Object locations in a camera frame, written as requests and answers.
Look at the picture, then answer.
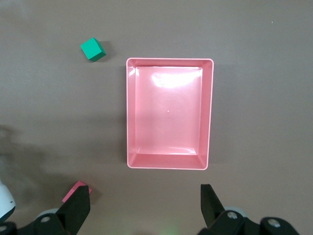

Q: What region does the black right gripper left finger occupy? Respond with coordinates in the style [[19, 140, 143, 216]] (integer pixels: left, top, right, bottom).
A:
[[17, 185, 92, 235]]

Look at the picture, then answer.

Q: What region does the green foam cube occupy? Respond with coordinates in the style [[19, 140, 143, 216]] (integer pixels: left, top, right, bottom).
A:
[[80, 37, 108, 63]]

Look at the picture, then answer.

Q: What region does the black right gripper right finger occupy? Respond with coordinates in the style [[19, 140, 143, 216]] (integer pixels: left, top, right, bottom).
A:
[[197, 184, 300, 235]]

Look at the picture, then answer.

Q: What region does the pink plastic bin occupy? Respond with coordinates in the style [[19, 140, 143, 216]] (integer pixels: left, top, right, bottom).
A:
[[126, 57, 215, 170]]

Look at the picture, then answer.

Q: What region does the brown table cover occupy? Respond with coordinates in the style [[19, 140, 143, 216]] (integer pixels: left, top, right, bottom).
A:
[[0, 0, 313, 235]]

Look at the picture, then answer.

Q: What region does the pink foam cube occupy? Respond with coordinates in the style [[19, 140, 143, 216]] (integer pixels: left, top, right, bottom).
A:
[[62, 180, 92, 203]]

